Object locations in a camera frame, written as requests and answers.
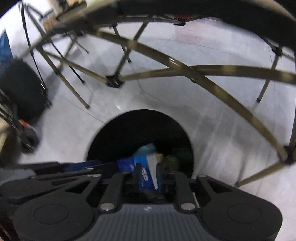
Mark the blue tissue pack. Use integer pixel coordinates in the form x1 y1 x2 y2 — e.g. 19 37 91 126
117 153 163 190

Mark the green trash item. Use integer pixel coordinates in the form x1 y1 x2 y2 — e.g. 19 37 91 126
162 156 179 172

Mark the light blue crumpled trash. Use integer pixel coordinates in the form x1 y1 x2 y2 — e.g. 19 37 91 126
134 144 156 156

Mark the black trash bin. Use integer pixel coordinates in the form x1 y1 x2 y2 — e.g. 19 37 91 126
86 109 194 178

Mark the black suitcase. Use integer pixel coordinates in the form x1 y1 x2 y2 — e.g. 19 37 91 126
1 59 50 125

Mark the blue bag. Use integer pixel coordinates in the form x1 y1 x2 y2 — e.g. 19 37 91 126
0 30 14 74

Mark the red plastic bucket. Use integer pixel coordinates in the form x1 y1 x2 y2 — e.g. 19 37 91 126
173 15 203 23

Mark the beige folding table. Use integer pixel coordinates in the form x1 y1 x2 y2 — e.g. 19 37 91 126
32 1 295 187

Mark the black camera tripod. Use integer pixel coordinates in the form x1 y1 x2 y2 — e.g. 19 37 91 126
19 1 85 84

